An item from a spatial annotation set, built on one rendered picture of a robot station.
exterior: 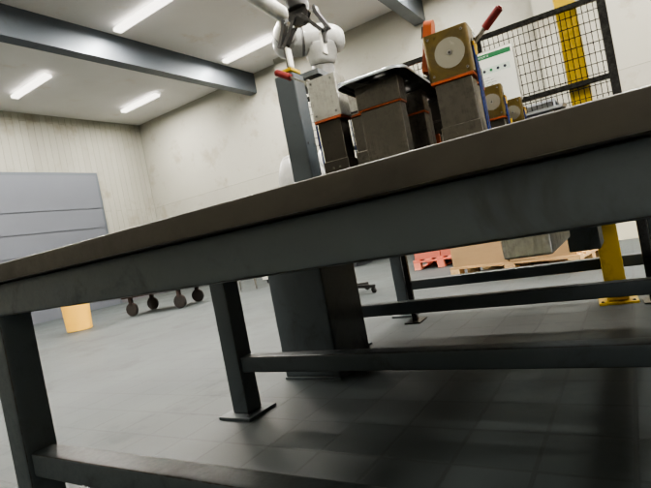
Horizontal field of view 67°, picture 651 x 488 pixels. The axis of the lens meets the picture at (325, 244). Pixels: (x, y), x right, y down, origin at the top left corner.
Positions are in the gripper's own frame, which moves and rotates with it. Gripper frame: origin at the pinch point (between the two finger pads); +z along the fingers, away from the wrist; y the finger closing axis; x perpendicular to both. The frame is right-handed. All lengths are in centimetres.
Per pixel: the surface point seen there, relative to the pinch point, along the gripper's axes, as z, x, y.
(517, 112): 25, 74, 54
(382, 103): 30, -29, 33
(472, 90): 33, -26, 55
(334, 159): 40, -26, 16
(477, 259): 104, 283, -19
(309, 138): 29.7, -13.7, 2.3
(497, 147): 55, -95, 68
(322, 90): 20.9, -26.4, 16.0
